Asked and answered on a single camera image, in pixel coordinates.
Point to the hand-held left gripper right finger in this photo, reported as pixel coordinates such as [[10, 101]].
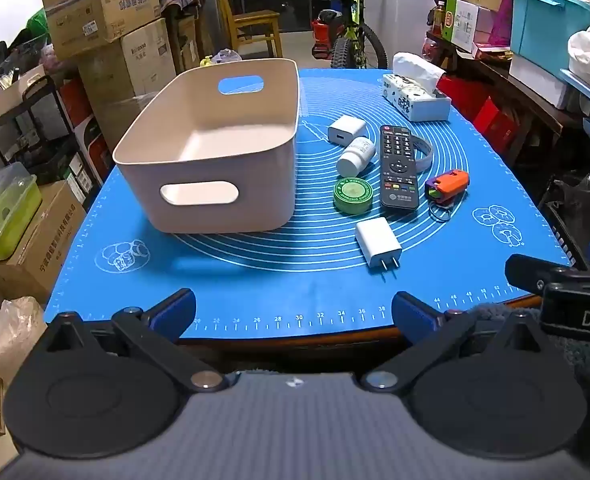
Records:
[[415, 315]]

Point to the open brown cardboard box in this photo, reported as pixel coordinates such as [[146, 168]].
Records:
[[100, 15]]

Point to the red gift box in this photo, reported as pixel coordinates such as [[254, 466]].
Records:
[[495, 125]]

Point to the beige plastic storage bin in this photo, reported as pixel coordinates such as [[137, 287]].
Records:
[[265, 195]]

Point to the black metal rack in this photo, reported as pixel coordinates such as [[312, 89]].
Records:
[[45, 110]]

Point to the green lunch box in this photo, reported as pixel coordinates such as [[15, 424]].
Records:
[[5, 215]]

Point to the grey plastic bag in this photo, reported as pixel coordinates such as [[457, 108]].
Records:
[[227, 56]]

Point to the orange purple toy knife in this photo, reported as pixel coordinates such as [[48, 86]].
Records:
[[447, 182]]

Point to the black remote control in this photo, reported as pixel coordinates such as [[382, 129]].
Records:
[[399, 170]]

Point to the green round tin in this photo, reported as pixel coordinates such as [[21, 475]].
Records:
[[352, 194]]

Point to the white cube charger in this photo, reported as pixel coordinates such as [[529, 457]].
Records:
[[342, 130]]

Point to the green white carton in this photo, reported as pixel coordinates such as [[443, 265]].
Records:
[[462, 25]]

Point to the wooden chair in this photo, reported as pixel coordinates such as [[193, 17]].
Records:
[[255, 20]]

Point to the blue silicone baking mat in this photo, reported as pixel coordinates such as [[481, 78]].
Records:
[[275, 280]]

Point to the white plug charger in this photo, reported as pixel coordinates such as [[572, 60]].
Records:
[[377, 242]]

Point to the white chest freezer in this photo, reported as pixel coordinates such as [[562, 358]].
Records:
[[400, 10]]

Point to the large brown cardboard box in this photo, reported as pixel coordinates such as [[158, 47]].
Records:
[[135, 60]]

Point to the teal plastic storage box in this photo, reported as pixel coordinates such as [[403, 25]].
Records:
[[550, 30]]

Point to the drink bottle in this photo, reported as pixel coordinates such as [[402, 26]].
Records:
[[439, 20]]

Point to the green black bicycle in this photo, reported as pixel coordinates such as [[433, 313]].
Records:
[[347, 35]]

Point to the red bucket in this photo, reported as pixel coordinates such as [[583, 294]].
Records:
[[321, 40]]

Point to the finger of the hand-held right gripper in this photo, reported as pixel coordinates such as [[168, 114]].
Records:
[[525, 270]]

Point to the clear bag of grain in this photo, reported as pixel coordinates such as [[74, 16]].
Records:
[[15, 335]]

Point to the beige tote basket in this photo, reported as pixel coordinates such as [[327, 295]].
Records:
[[10, 95]]

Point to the white pill bottle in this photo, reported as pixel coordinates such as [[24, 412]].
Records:
[[355, 157]]

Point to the brown printed cardboard box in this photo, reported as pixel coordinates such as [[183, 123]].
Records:
[[40, 255]]

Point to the yellow oil jug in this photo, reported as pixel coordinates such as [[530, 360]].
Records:
[[205, 62]]

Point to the printed tissue box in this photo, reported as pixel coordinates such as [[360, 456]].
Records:
[[420, 102]]

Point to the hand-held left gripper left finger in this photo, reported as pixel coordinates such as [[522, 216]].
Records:
[[175, 310]]

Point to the red appliance box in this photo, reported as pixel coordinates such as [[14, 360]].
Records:
[[91, 150]]

